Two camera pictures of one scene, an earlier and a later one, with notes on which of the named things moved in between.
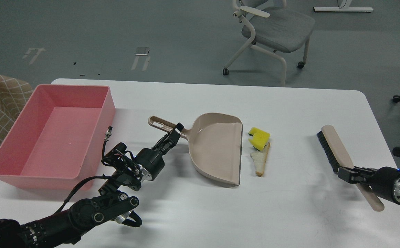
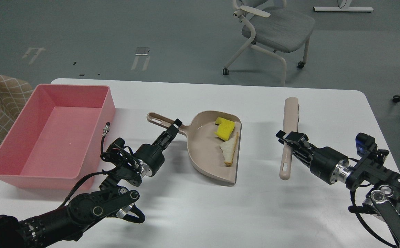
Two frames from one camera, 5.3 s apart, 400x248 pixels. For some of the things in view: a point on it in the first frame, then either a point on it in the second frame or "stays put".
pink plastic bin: x=57 y=142 stays put
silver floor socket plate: x=142 y=51 stays put
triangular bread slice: x=259 y=157 to x=228 y=148
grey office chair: x=275 y=30 stays put
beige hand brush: x=338 y=156 to x=291 y=124
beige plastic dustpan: x=215 y=141 stays put
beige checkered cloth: x=0 y=100 stays put
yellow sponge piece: x=260 y=139 to x=224 y=129
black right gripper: x=381 y=181 to x=327 y=163
